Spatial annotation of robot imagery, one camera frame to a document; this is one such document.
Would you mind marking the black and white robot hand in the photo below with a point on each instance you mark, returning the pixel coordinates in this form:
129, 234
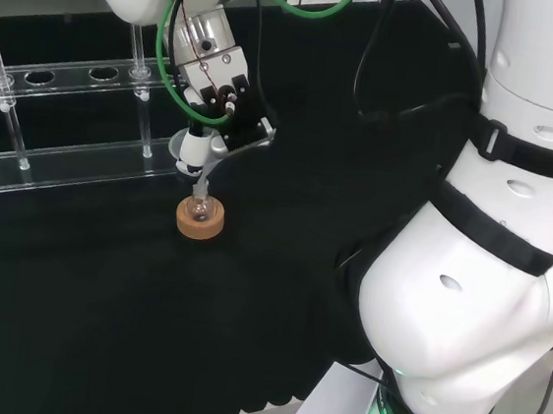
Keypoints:
212, 69

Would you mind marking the clear plastic funnel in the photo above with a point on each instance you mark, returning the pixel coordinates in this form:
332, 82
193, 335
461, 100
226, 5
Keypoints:
176, 144

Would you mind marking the clear glass round-bottom flask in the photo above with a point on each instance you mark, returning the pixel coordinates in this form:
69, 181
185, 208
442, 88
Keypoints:
199, 206

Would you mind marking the clear acrylic funnel stand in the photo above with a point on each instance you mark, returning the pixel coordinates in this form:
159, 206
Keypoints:
87, 167

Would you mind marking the clear cloth clip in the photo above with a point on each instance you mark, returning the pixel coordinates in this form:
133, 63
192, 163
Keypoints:
67, 18
454, 46

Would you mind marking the black bench cloth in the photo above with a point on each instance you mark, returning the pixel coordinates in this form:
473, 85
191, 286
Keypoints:
145, 327

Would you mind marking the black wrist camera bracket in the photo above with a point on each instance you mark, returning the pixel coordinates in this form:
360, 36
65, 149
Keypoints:
245, 124

